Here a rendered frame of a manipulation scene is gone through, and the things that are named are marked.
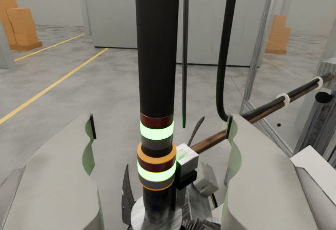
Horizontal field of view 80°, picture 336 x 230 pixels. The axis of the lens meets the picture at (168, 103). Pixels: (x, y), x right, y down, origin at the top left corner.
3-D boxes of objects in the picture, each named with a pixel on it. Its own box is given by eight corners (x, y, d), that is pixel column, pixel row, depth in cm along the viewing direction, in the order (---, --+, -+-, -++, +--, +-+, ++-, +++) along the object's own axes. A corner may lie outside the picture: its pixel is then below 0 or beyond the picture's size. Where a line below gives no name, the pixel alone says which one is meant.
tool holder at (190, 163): (172, 183, 34) (174, 135, 29) (202, 215, 29) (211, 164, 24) (122, 213, 29) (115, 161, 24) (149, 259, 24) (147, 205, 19)
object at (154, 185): (161, 156, 27) (161, 149, 26) (182, 177, 24) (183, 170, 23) (131, 171, 24) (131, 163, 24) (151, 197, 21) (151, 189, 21)
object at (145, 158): (161, 159, 27) (161, 130, 25) (182, 180, 24) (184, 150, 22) (132, 173, 25) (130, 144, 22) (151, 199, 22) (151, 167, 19)
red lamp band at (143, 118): (161, 107, 22) (161, 98, 22) (180, 122, 20) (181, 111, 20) (134, 117, 21) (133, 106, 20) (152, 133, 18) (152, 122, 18)
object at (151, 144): (160, 127, 24) (160, 118, 23) (179, 142, 21) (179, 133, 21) (135, 137, 22) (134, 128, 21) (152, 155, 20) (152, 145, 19)
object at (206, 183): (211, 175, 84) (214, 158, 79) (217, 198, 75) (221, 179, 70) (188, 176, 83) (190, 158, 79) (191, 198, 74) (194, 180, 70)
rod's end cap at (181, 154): (180, 157, 27) (181, 145, 27) (190, 166, 26) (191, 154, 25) (168, 163, 26) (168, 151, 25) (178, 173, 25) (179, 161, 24)
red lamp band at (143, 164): (161, 141, 26) (161, 133, 25) (184, 161, 23) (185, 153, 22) (130, 155, 23) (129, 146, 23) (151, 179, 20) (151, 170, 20)
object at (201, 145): (327, 78, 56) (329, 73, 55) (333, 79, 55) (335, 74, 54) (177, 159, 27) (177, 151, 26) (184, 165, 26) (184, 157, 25)
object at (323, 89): (317, 97, 63) (323, 82, 60) (332, 102, 60) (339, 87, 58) (310, 101, 60) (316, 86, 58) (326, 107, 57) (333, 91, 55)
